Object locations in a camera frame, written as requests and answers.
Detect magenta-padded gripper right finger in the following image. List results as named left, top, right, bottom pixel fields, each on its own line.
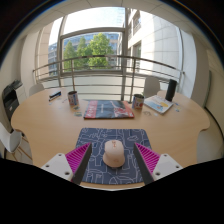
left=133, top=142, right=184, bottom=186

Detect white chair with wooden legs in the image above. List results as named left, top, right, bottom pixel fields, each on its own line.
left=0, top=121, right=34, bottom=164

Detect blue and black stapler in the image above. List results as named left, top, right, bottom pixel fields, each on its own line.
left=48, top=90, right=63, bottom=102

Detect patterned mug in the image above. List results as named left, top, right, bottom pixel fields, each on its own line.
left=131, top=93, right=145, bottom=110
left=67, top=90, right=80, bottom=107

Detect black cylindrical speaker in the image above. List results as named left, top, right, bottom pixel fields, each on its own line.
left=165, top=78, right=178, bottom=103

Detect black office printer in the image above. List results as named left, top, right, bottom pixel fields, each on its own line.
left=1, top=79, right=28, bottom=121

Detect metal balcony railing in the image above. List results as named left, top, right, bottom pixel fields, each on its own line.
left=32, top=54, right=185, bottom=101

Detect blue patterned mouse pad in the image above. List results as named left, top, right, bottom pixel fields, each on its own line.
left=75, top=127, right=153, bottom=186

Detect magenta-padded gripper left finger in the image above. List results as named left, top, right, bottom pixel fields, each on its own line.
left=40, top=142, right=93, bottom=185

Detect red and blue magazine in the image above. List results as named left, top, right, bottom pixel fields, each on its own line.
left=83, top=99, right=135, bottom=120

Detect white and blue booklet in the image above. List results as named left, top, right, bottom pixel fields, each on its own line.
left=143, top=94, right=175, bottom=115

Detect beige computer mouse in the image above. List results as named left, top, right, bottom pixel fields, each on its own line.
left=102, top=139, right=126, bottom=168

